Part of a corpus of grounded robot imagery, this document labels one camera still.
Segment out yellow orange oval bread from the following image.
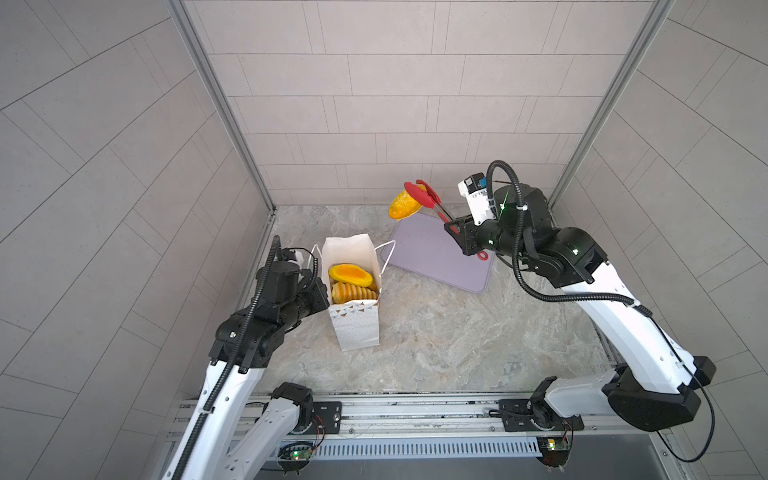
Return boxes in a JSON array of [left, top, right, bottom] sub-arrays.
[[328, 264, 374, 288]]

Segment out white cartoon paper bag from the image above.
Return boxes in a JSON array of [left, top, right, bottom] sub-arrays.
[[313, 234, 396, 351]]

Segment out red steel kitchen tongs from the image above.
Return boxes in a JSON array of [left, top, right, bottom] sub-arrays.
[[404, 179, 489, 261]]

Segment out orange bread top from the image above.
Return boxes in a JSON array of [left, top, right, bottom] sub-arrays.
[[388, 182, 427, 221]]

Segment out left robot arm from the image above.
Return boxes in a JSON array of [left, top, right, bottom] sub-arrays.
[[163, 260, 329, 479]]

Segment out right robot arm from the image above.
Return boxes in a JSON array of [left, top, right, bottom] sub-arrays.
[[445, 174, 716, 432]]

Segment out lilac plastic tray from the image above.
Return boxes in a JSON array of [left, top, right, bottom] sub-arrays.
[[378, 213, 493, 294]]

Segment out left circuit board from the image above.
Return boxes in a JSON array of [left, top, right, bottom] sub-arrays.
[[278, 441, 316, 462]]

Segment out circuit board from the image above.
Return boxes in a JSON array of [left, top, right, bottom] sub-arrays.
[[536, 436, 571, 469], [278, 441, 316, 462]]

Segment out right circuit board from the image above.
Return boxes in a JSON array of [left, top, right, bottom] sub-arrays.
[[536, 436, 571, 469]]

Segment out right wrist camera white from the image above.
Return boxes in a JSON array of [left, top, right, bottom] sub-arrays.
[[457, 173, 495, 226]]

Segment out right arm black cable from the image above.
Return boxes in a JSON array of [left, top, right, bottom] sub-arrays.
[[485, 159, 717, 464]]

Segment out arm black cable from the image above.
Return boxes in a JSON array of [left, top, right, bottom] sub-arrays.
[[170, 235, 322, 480], [485, 159, 717, 464]]

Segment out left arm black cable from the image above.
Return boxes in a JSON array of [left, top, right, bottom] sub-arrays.
[[170, 235, 322, 480]]

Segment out aluminium mounting rail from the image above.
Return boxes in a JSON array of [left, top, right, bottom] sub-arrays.
[[164, 391, 670, 445]]

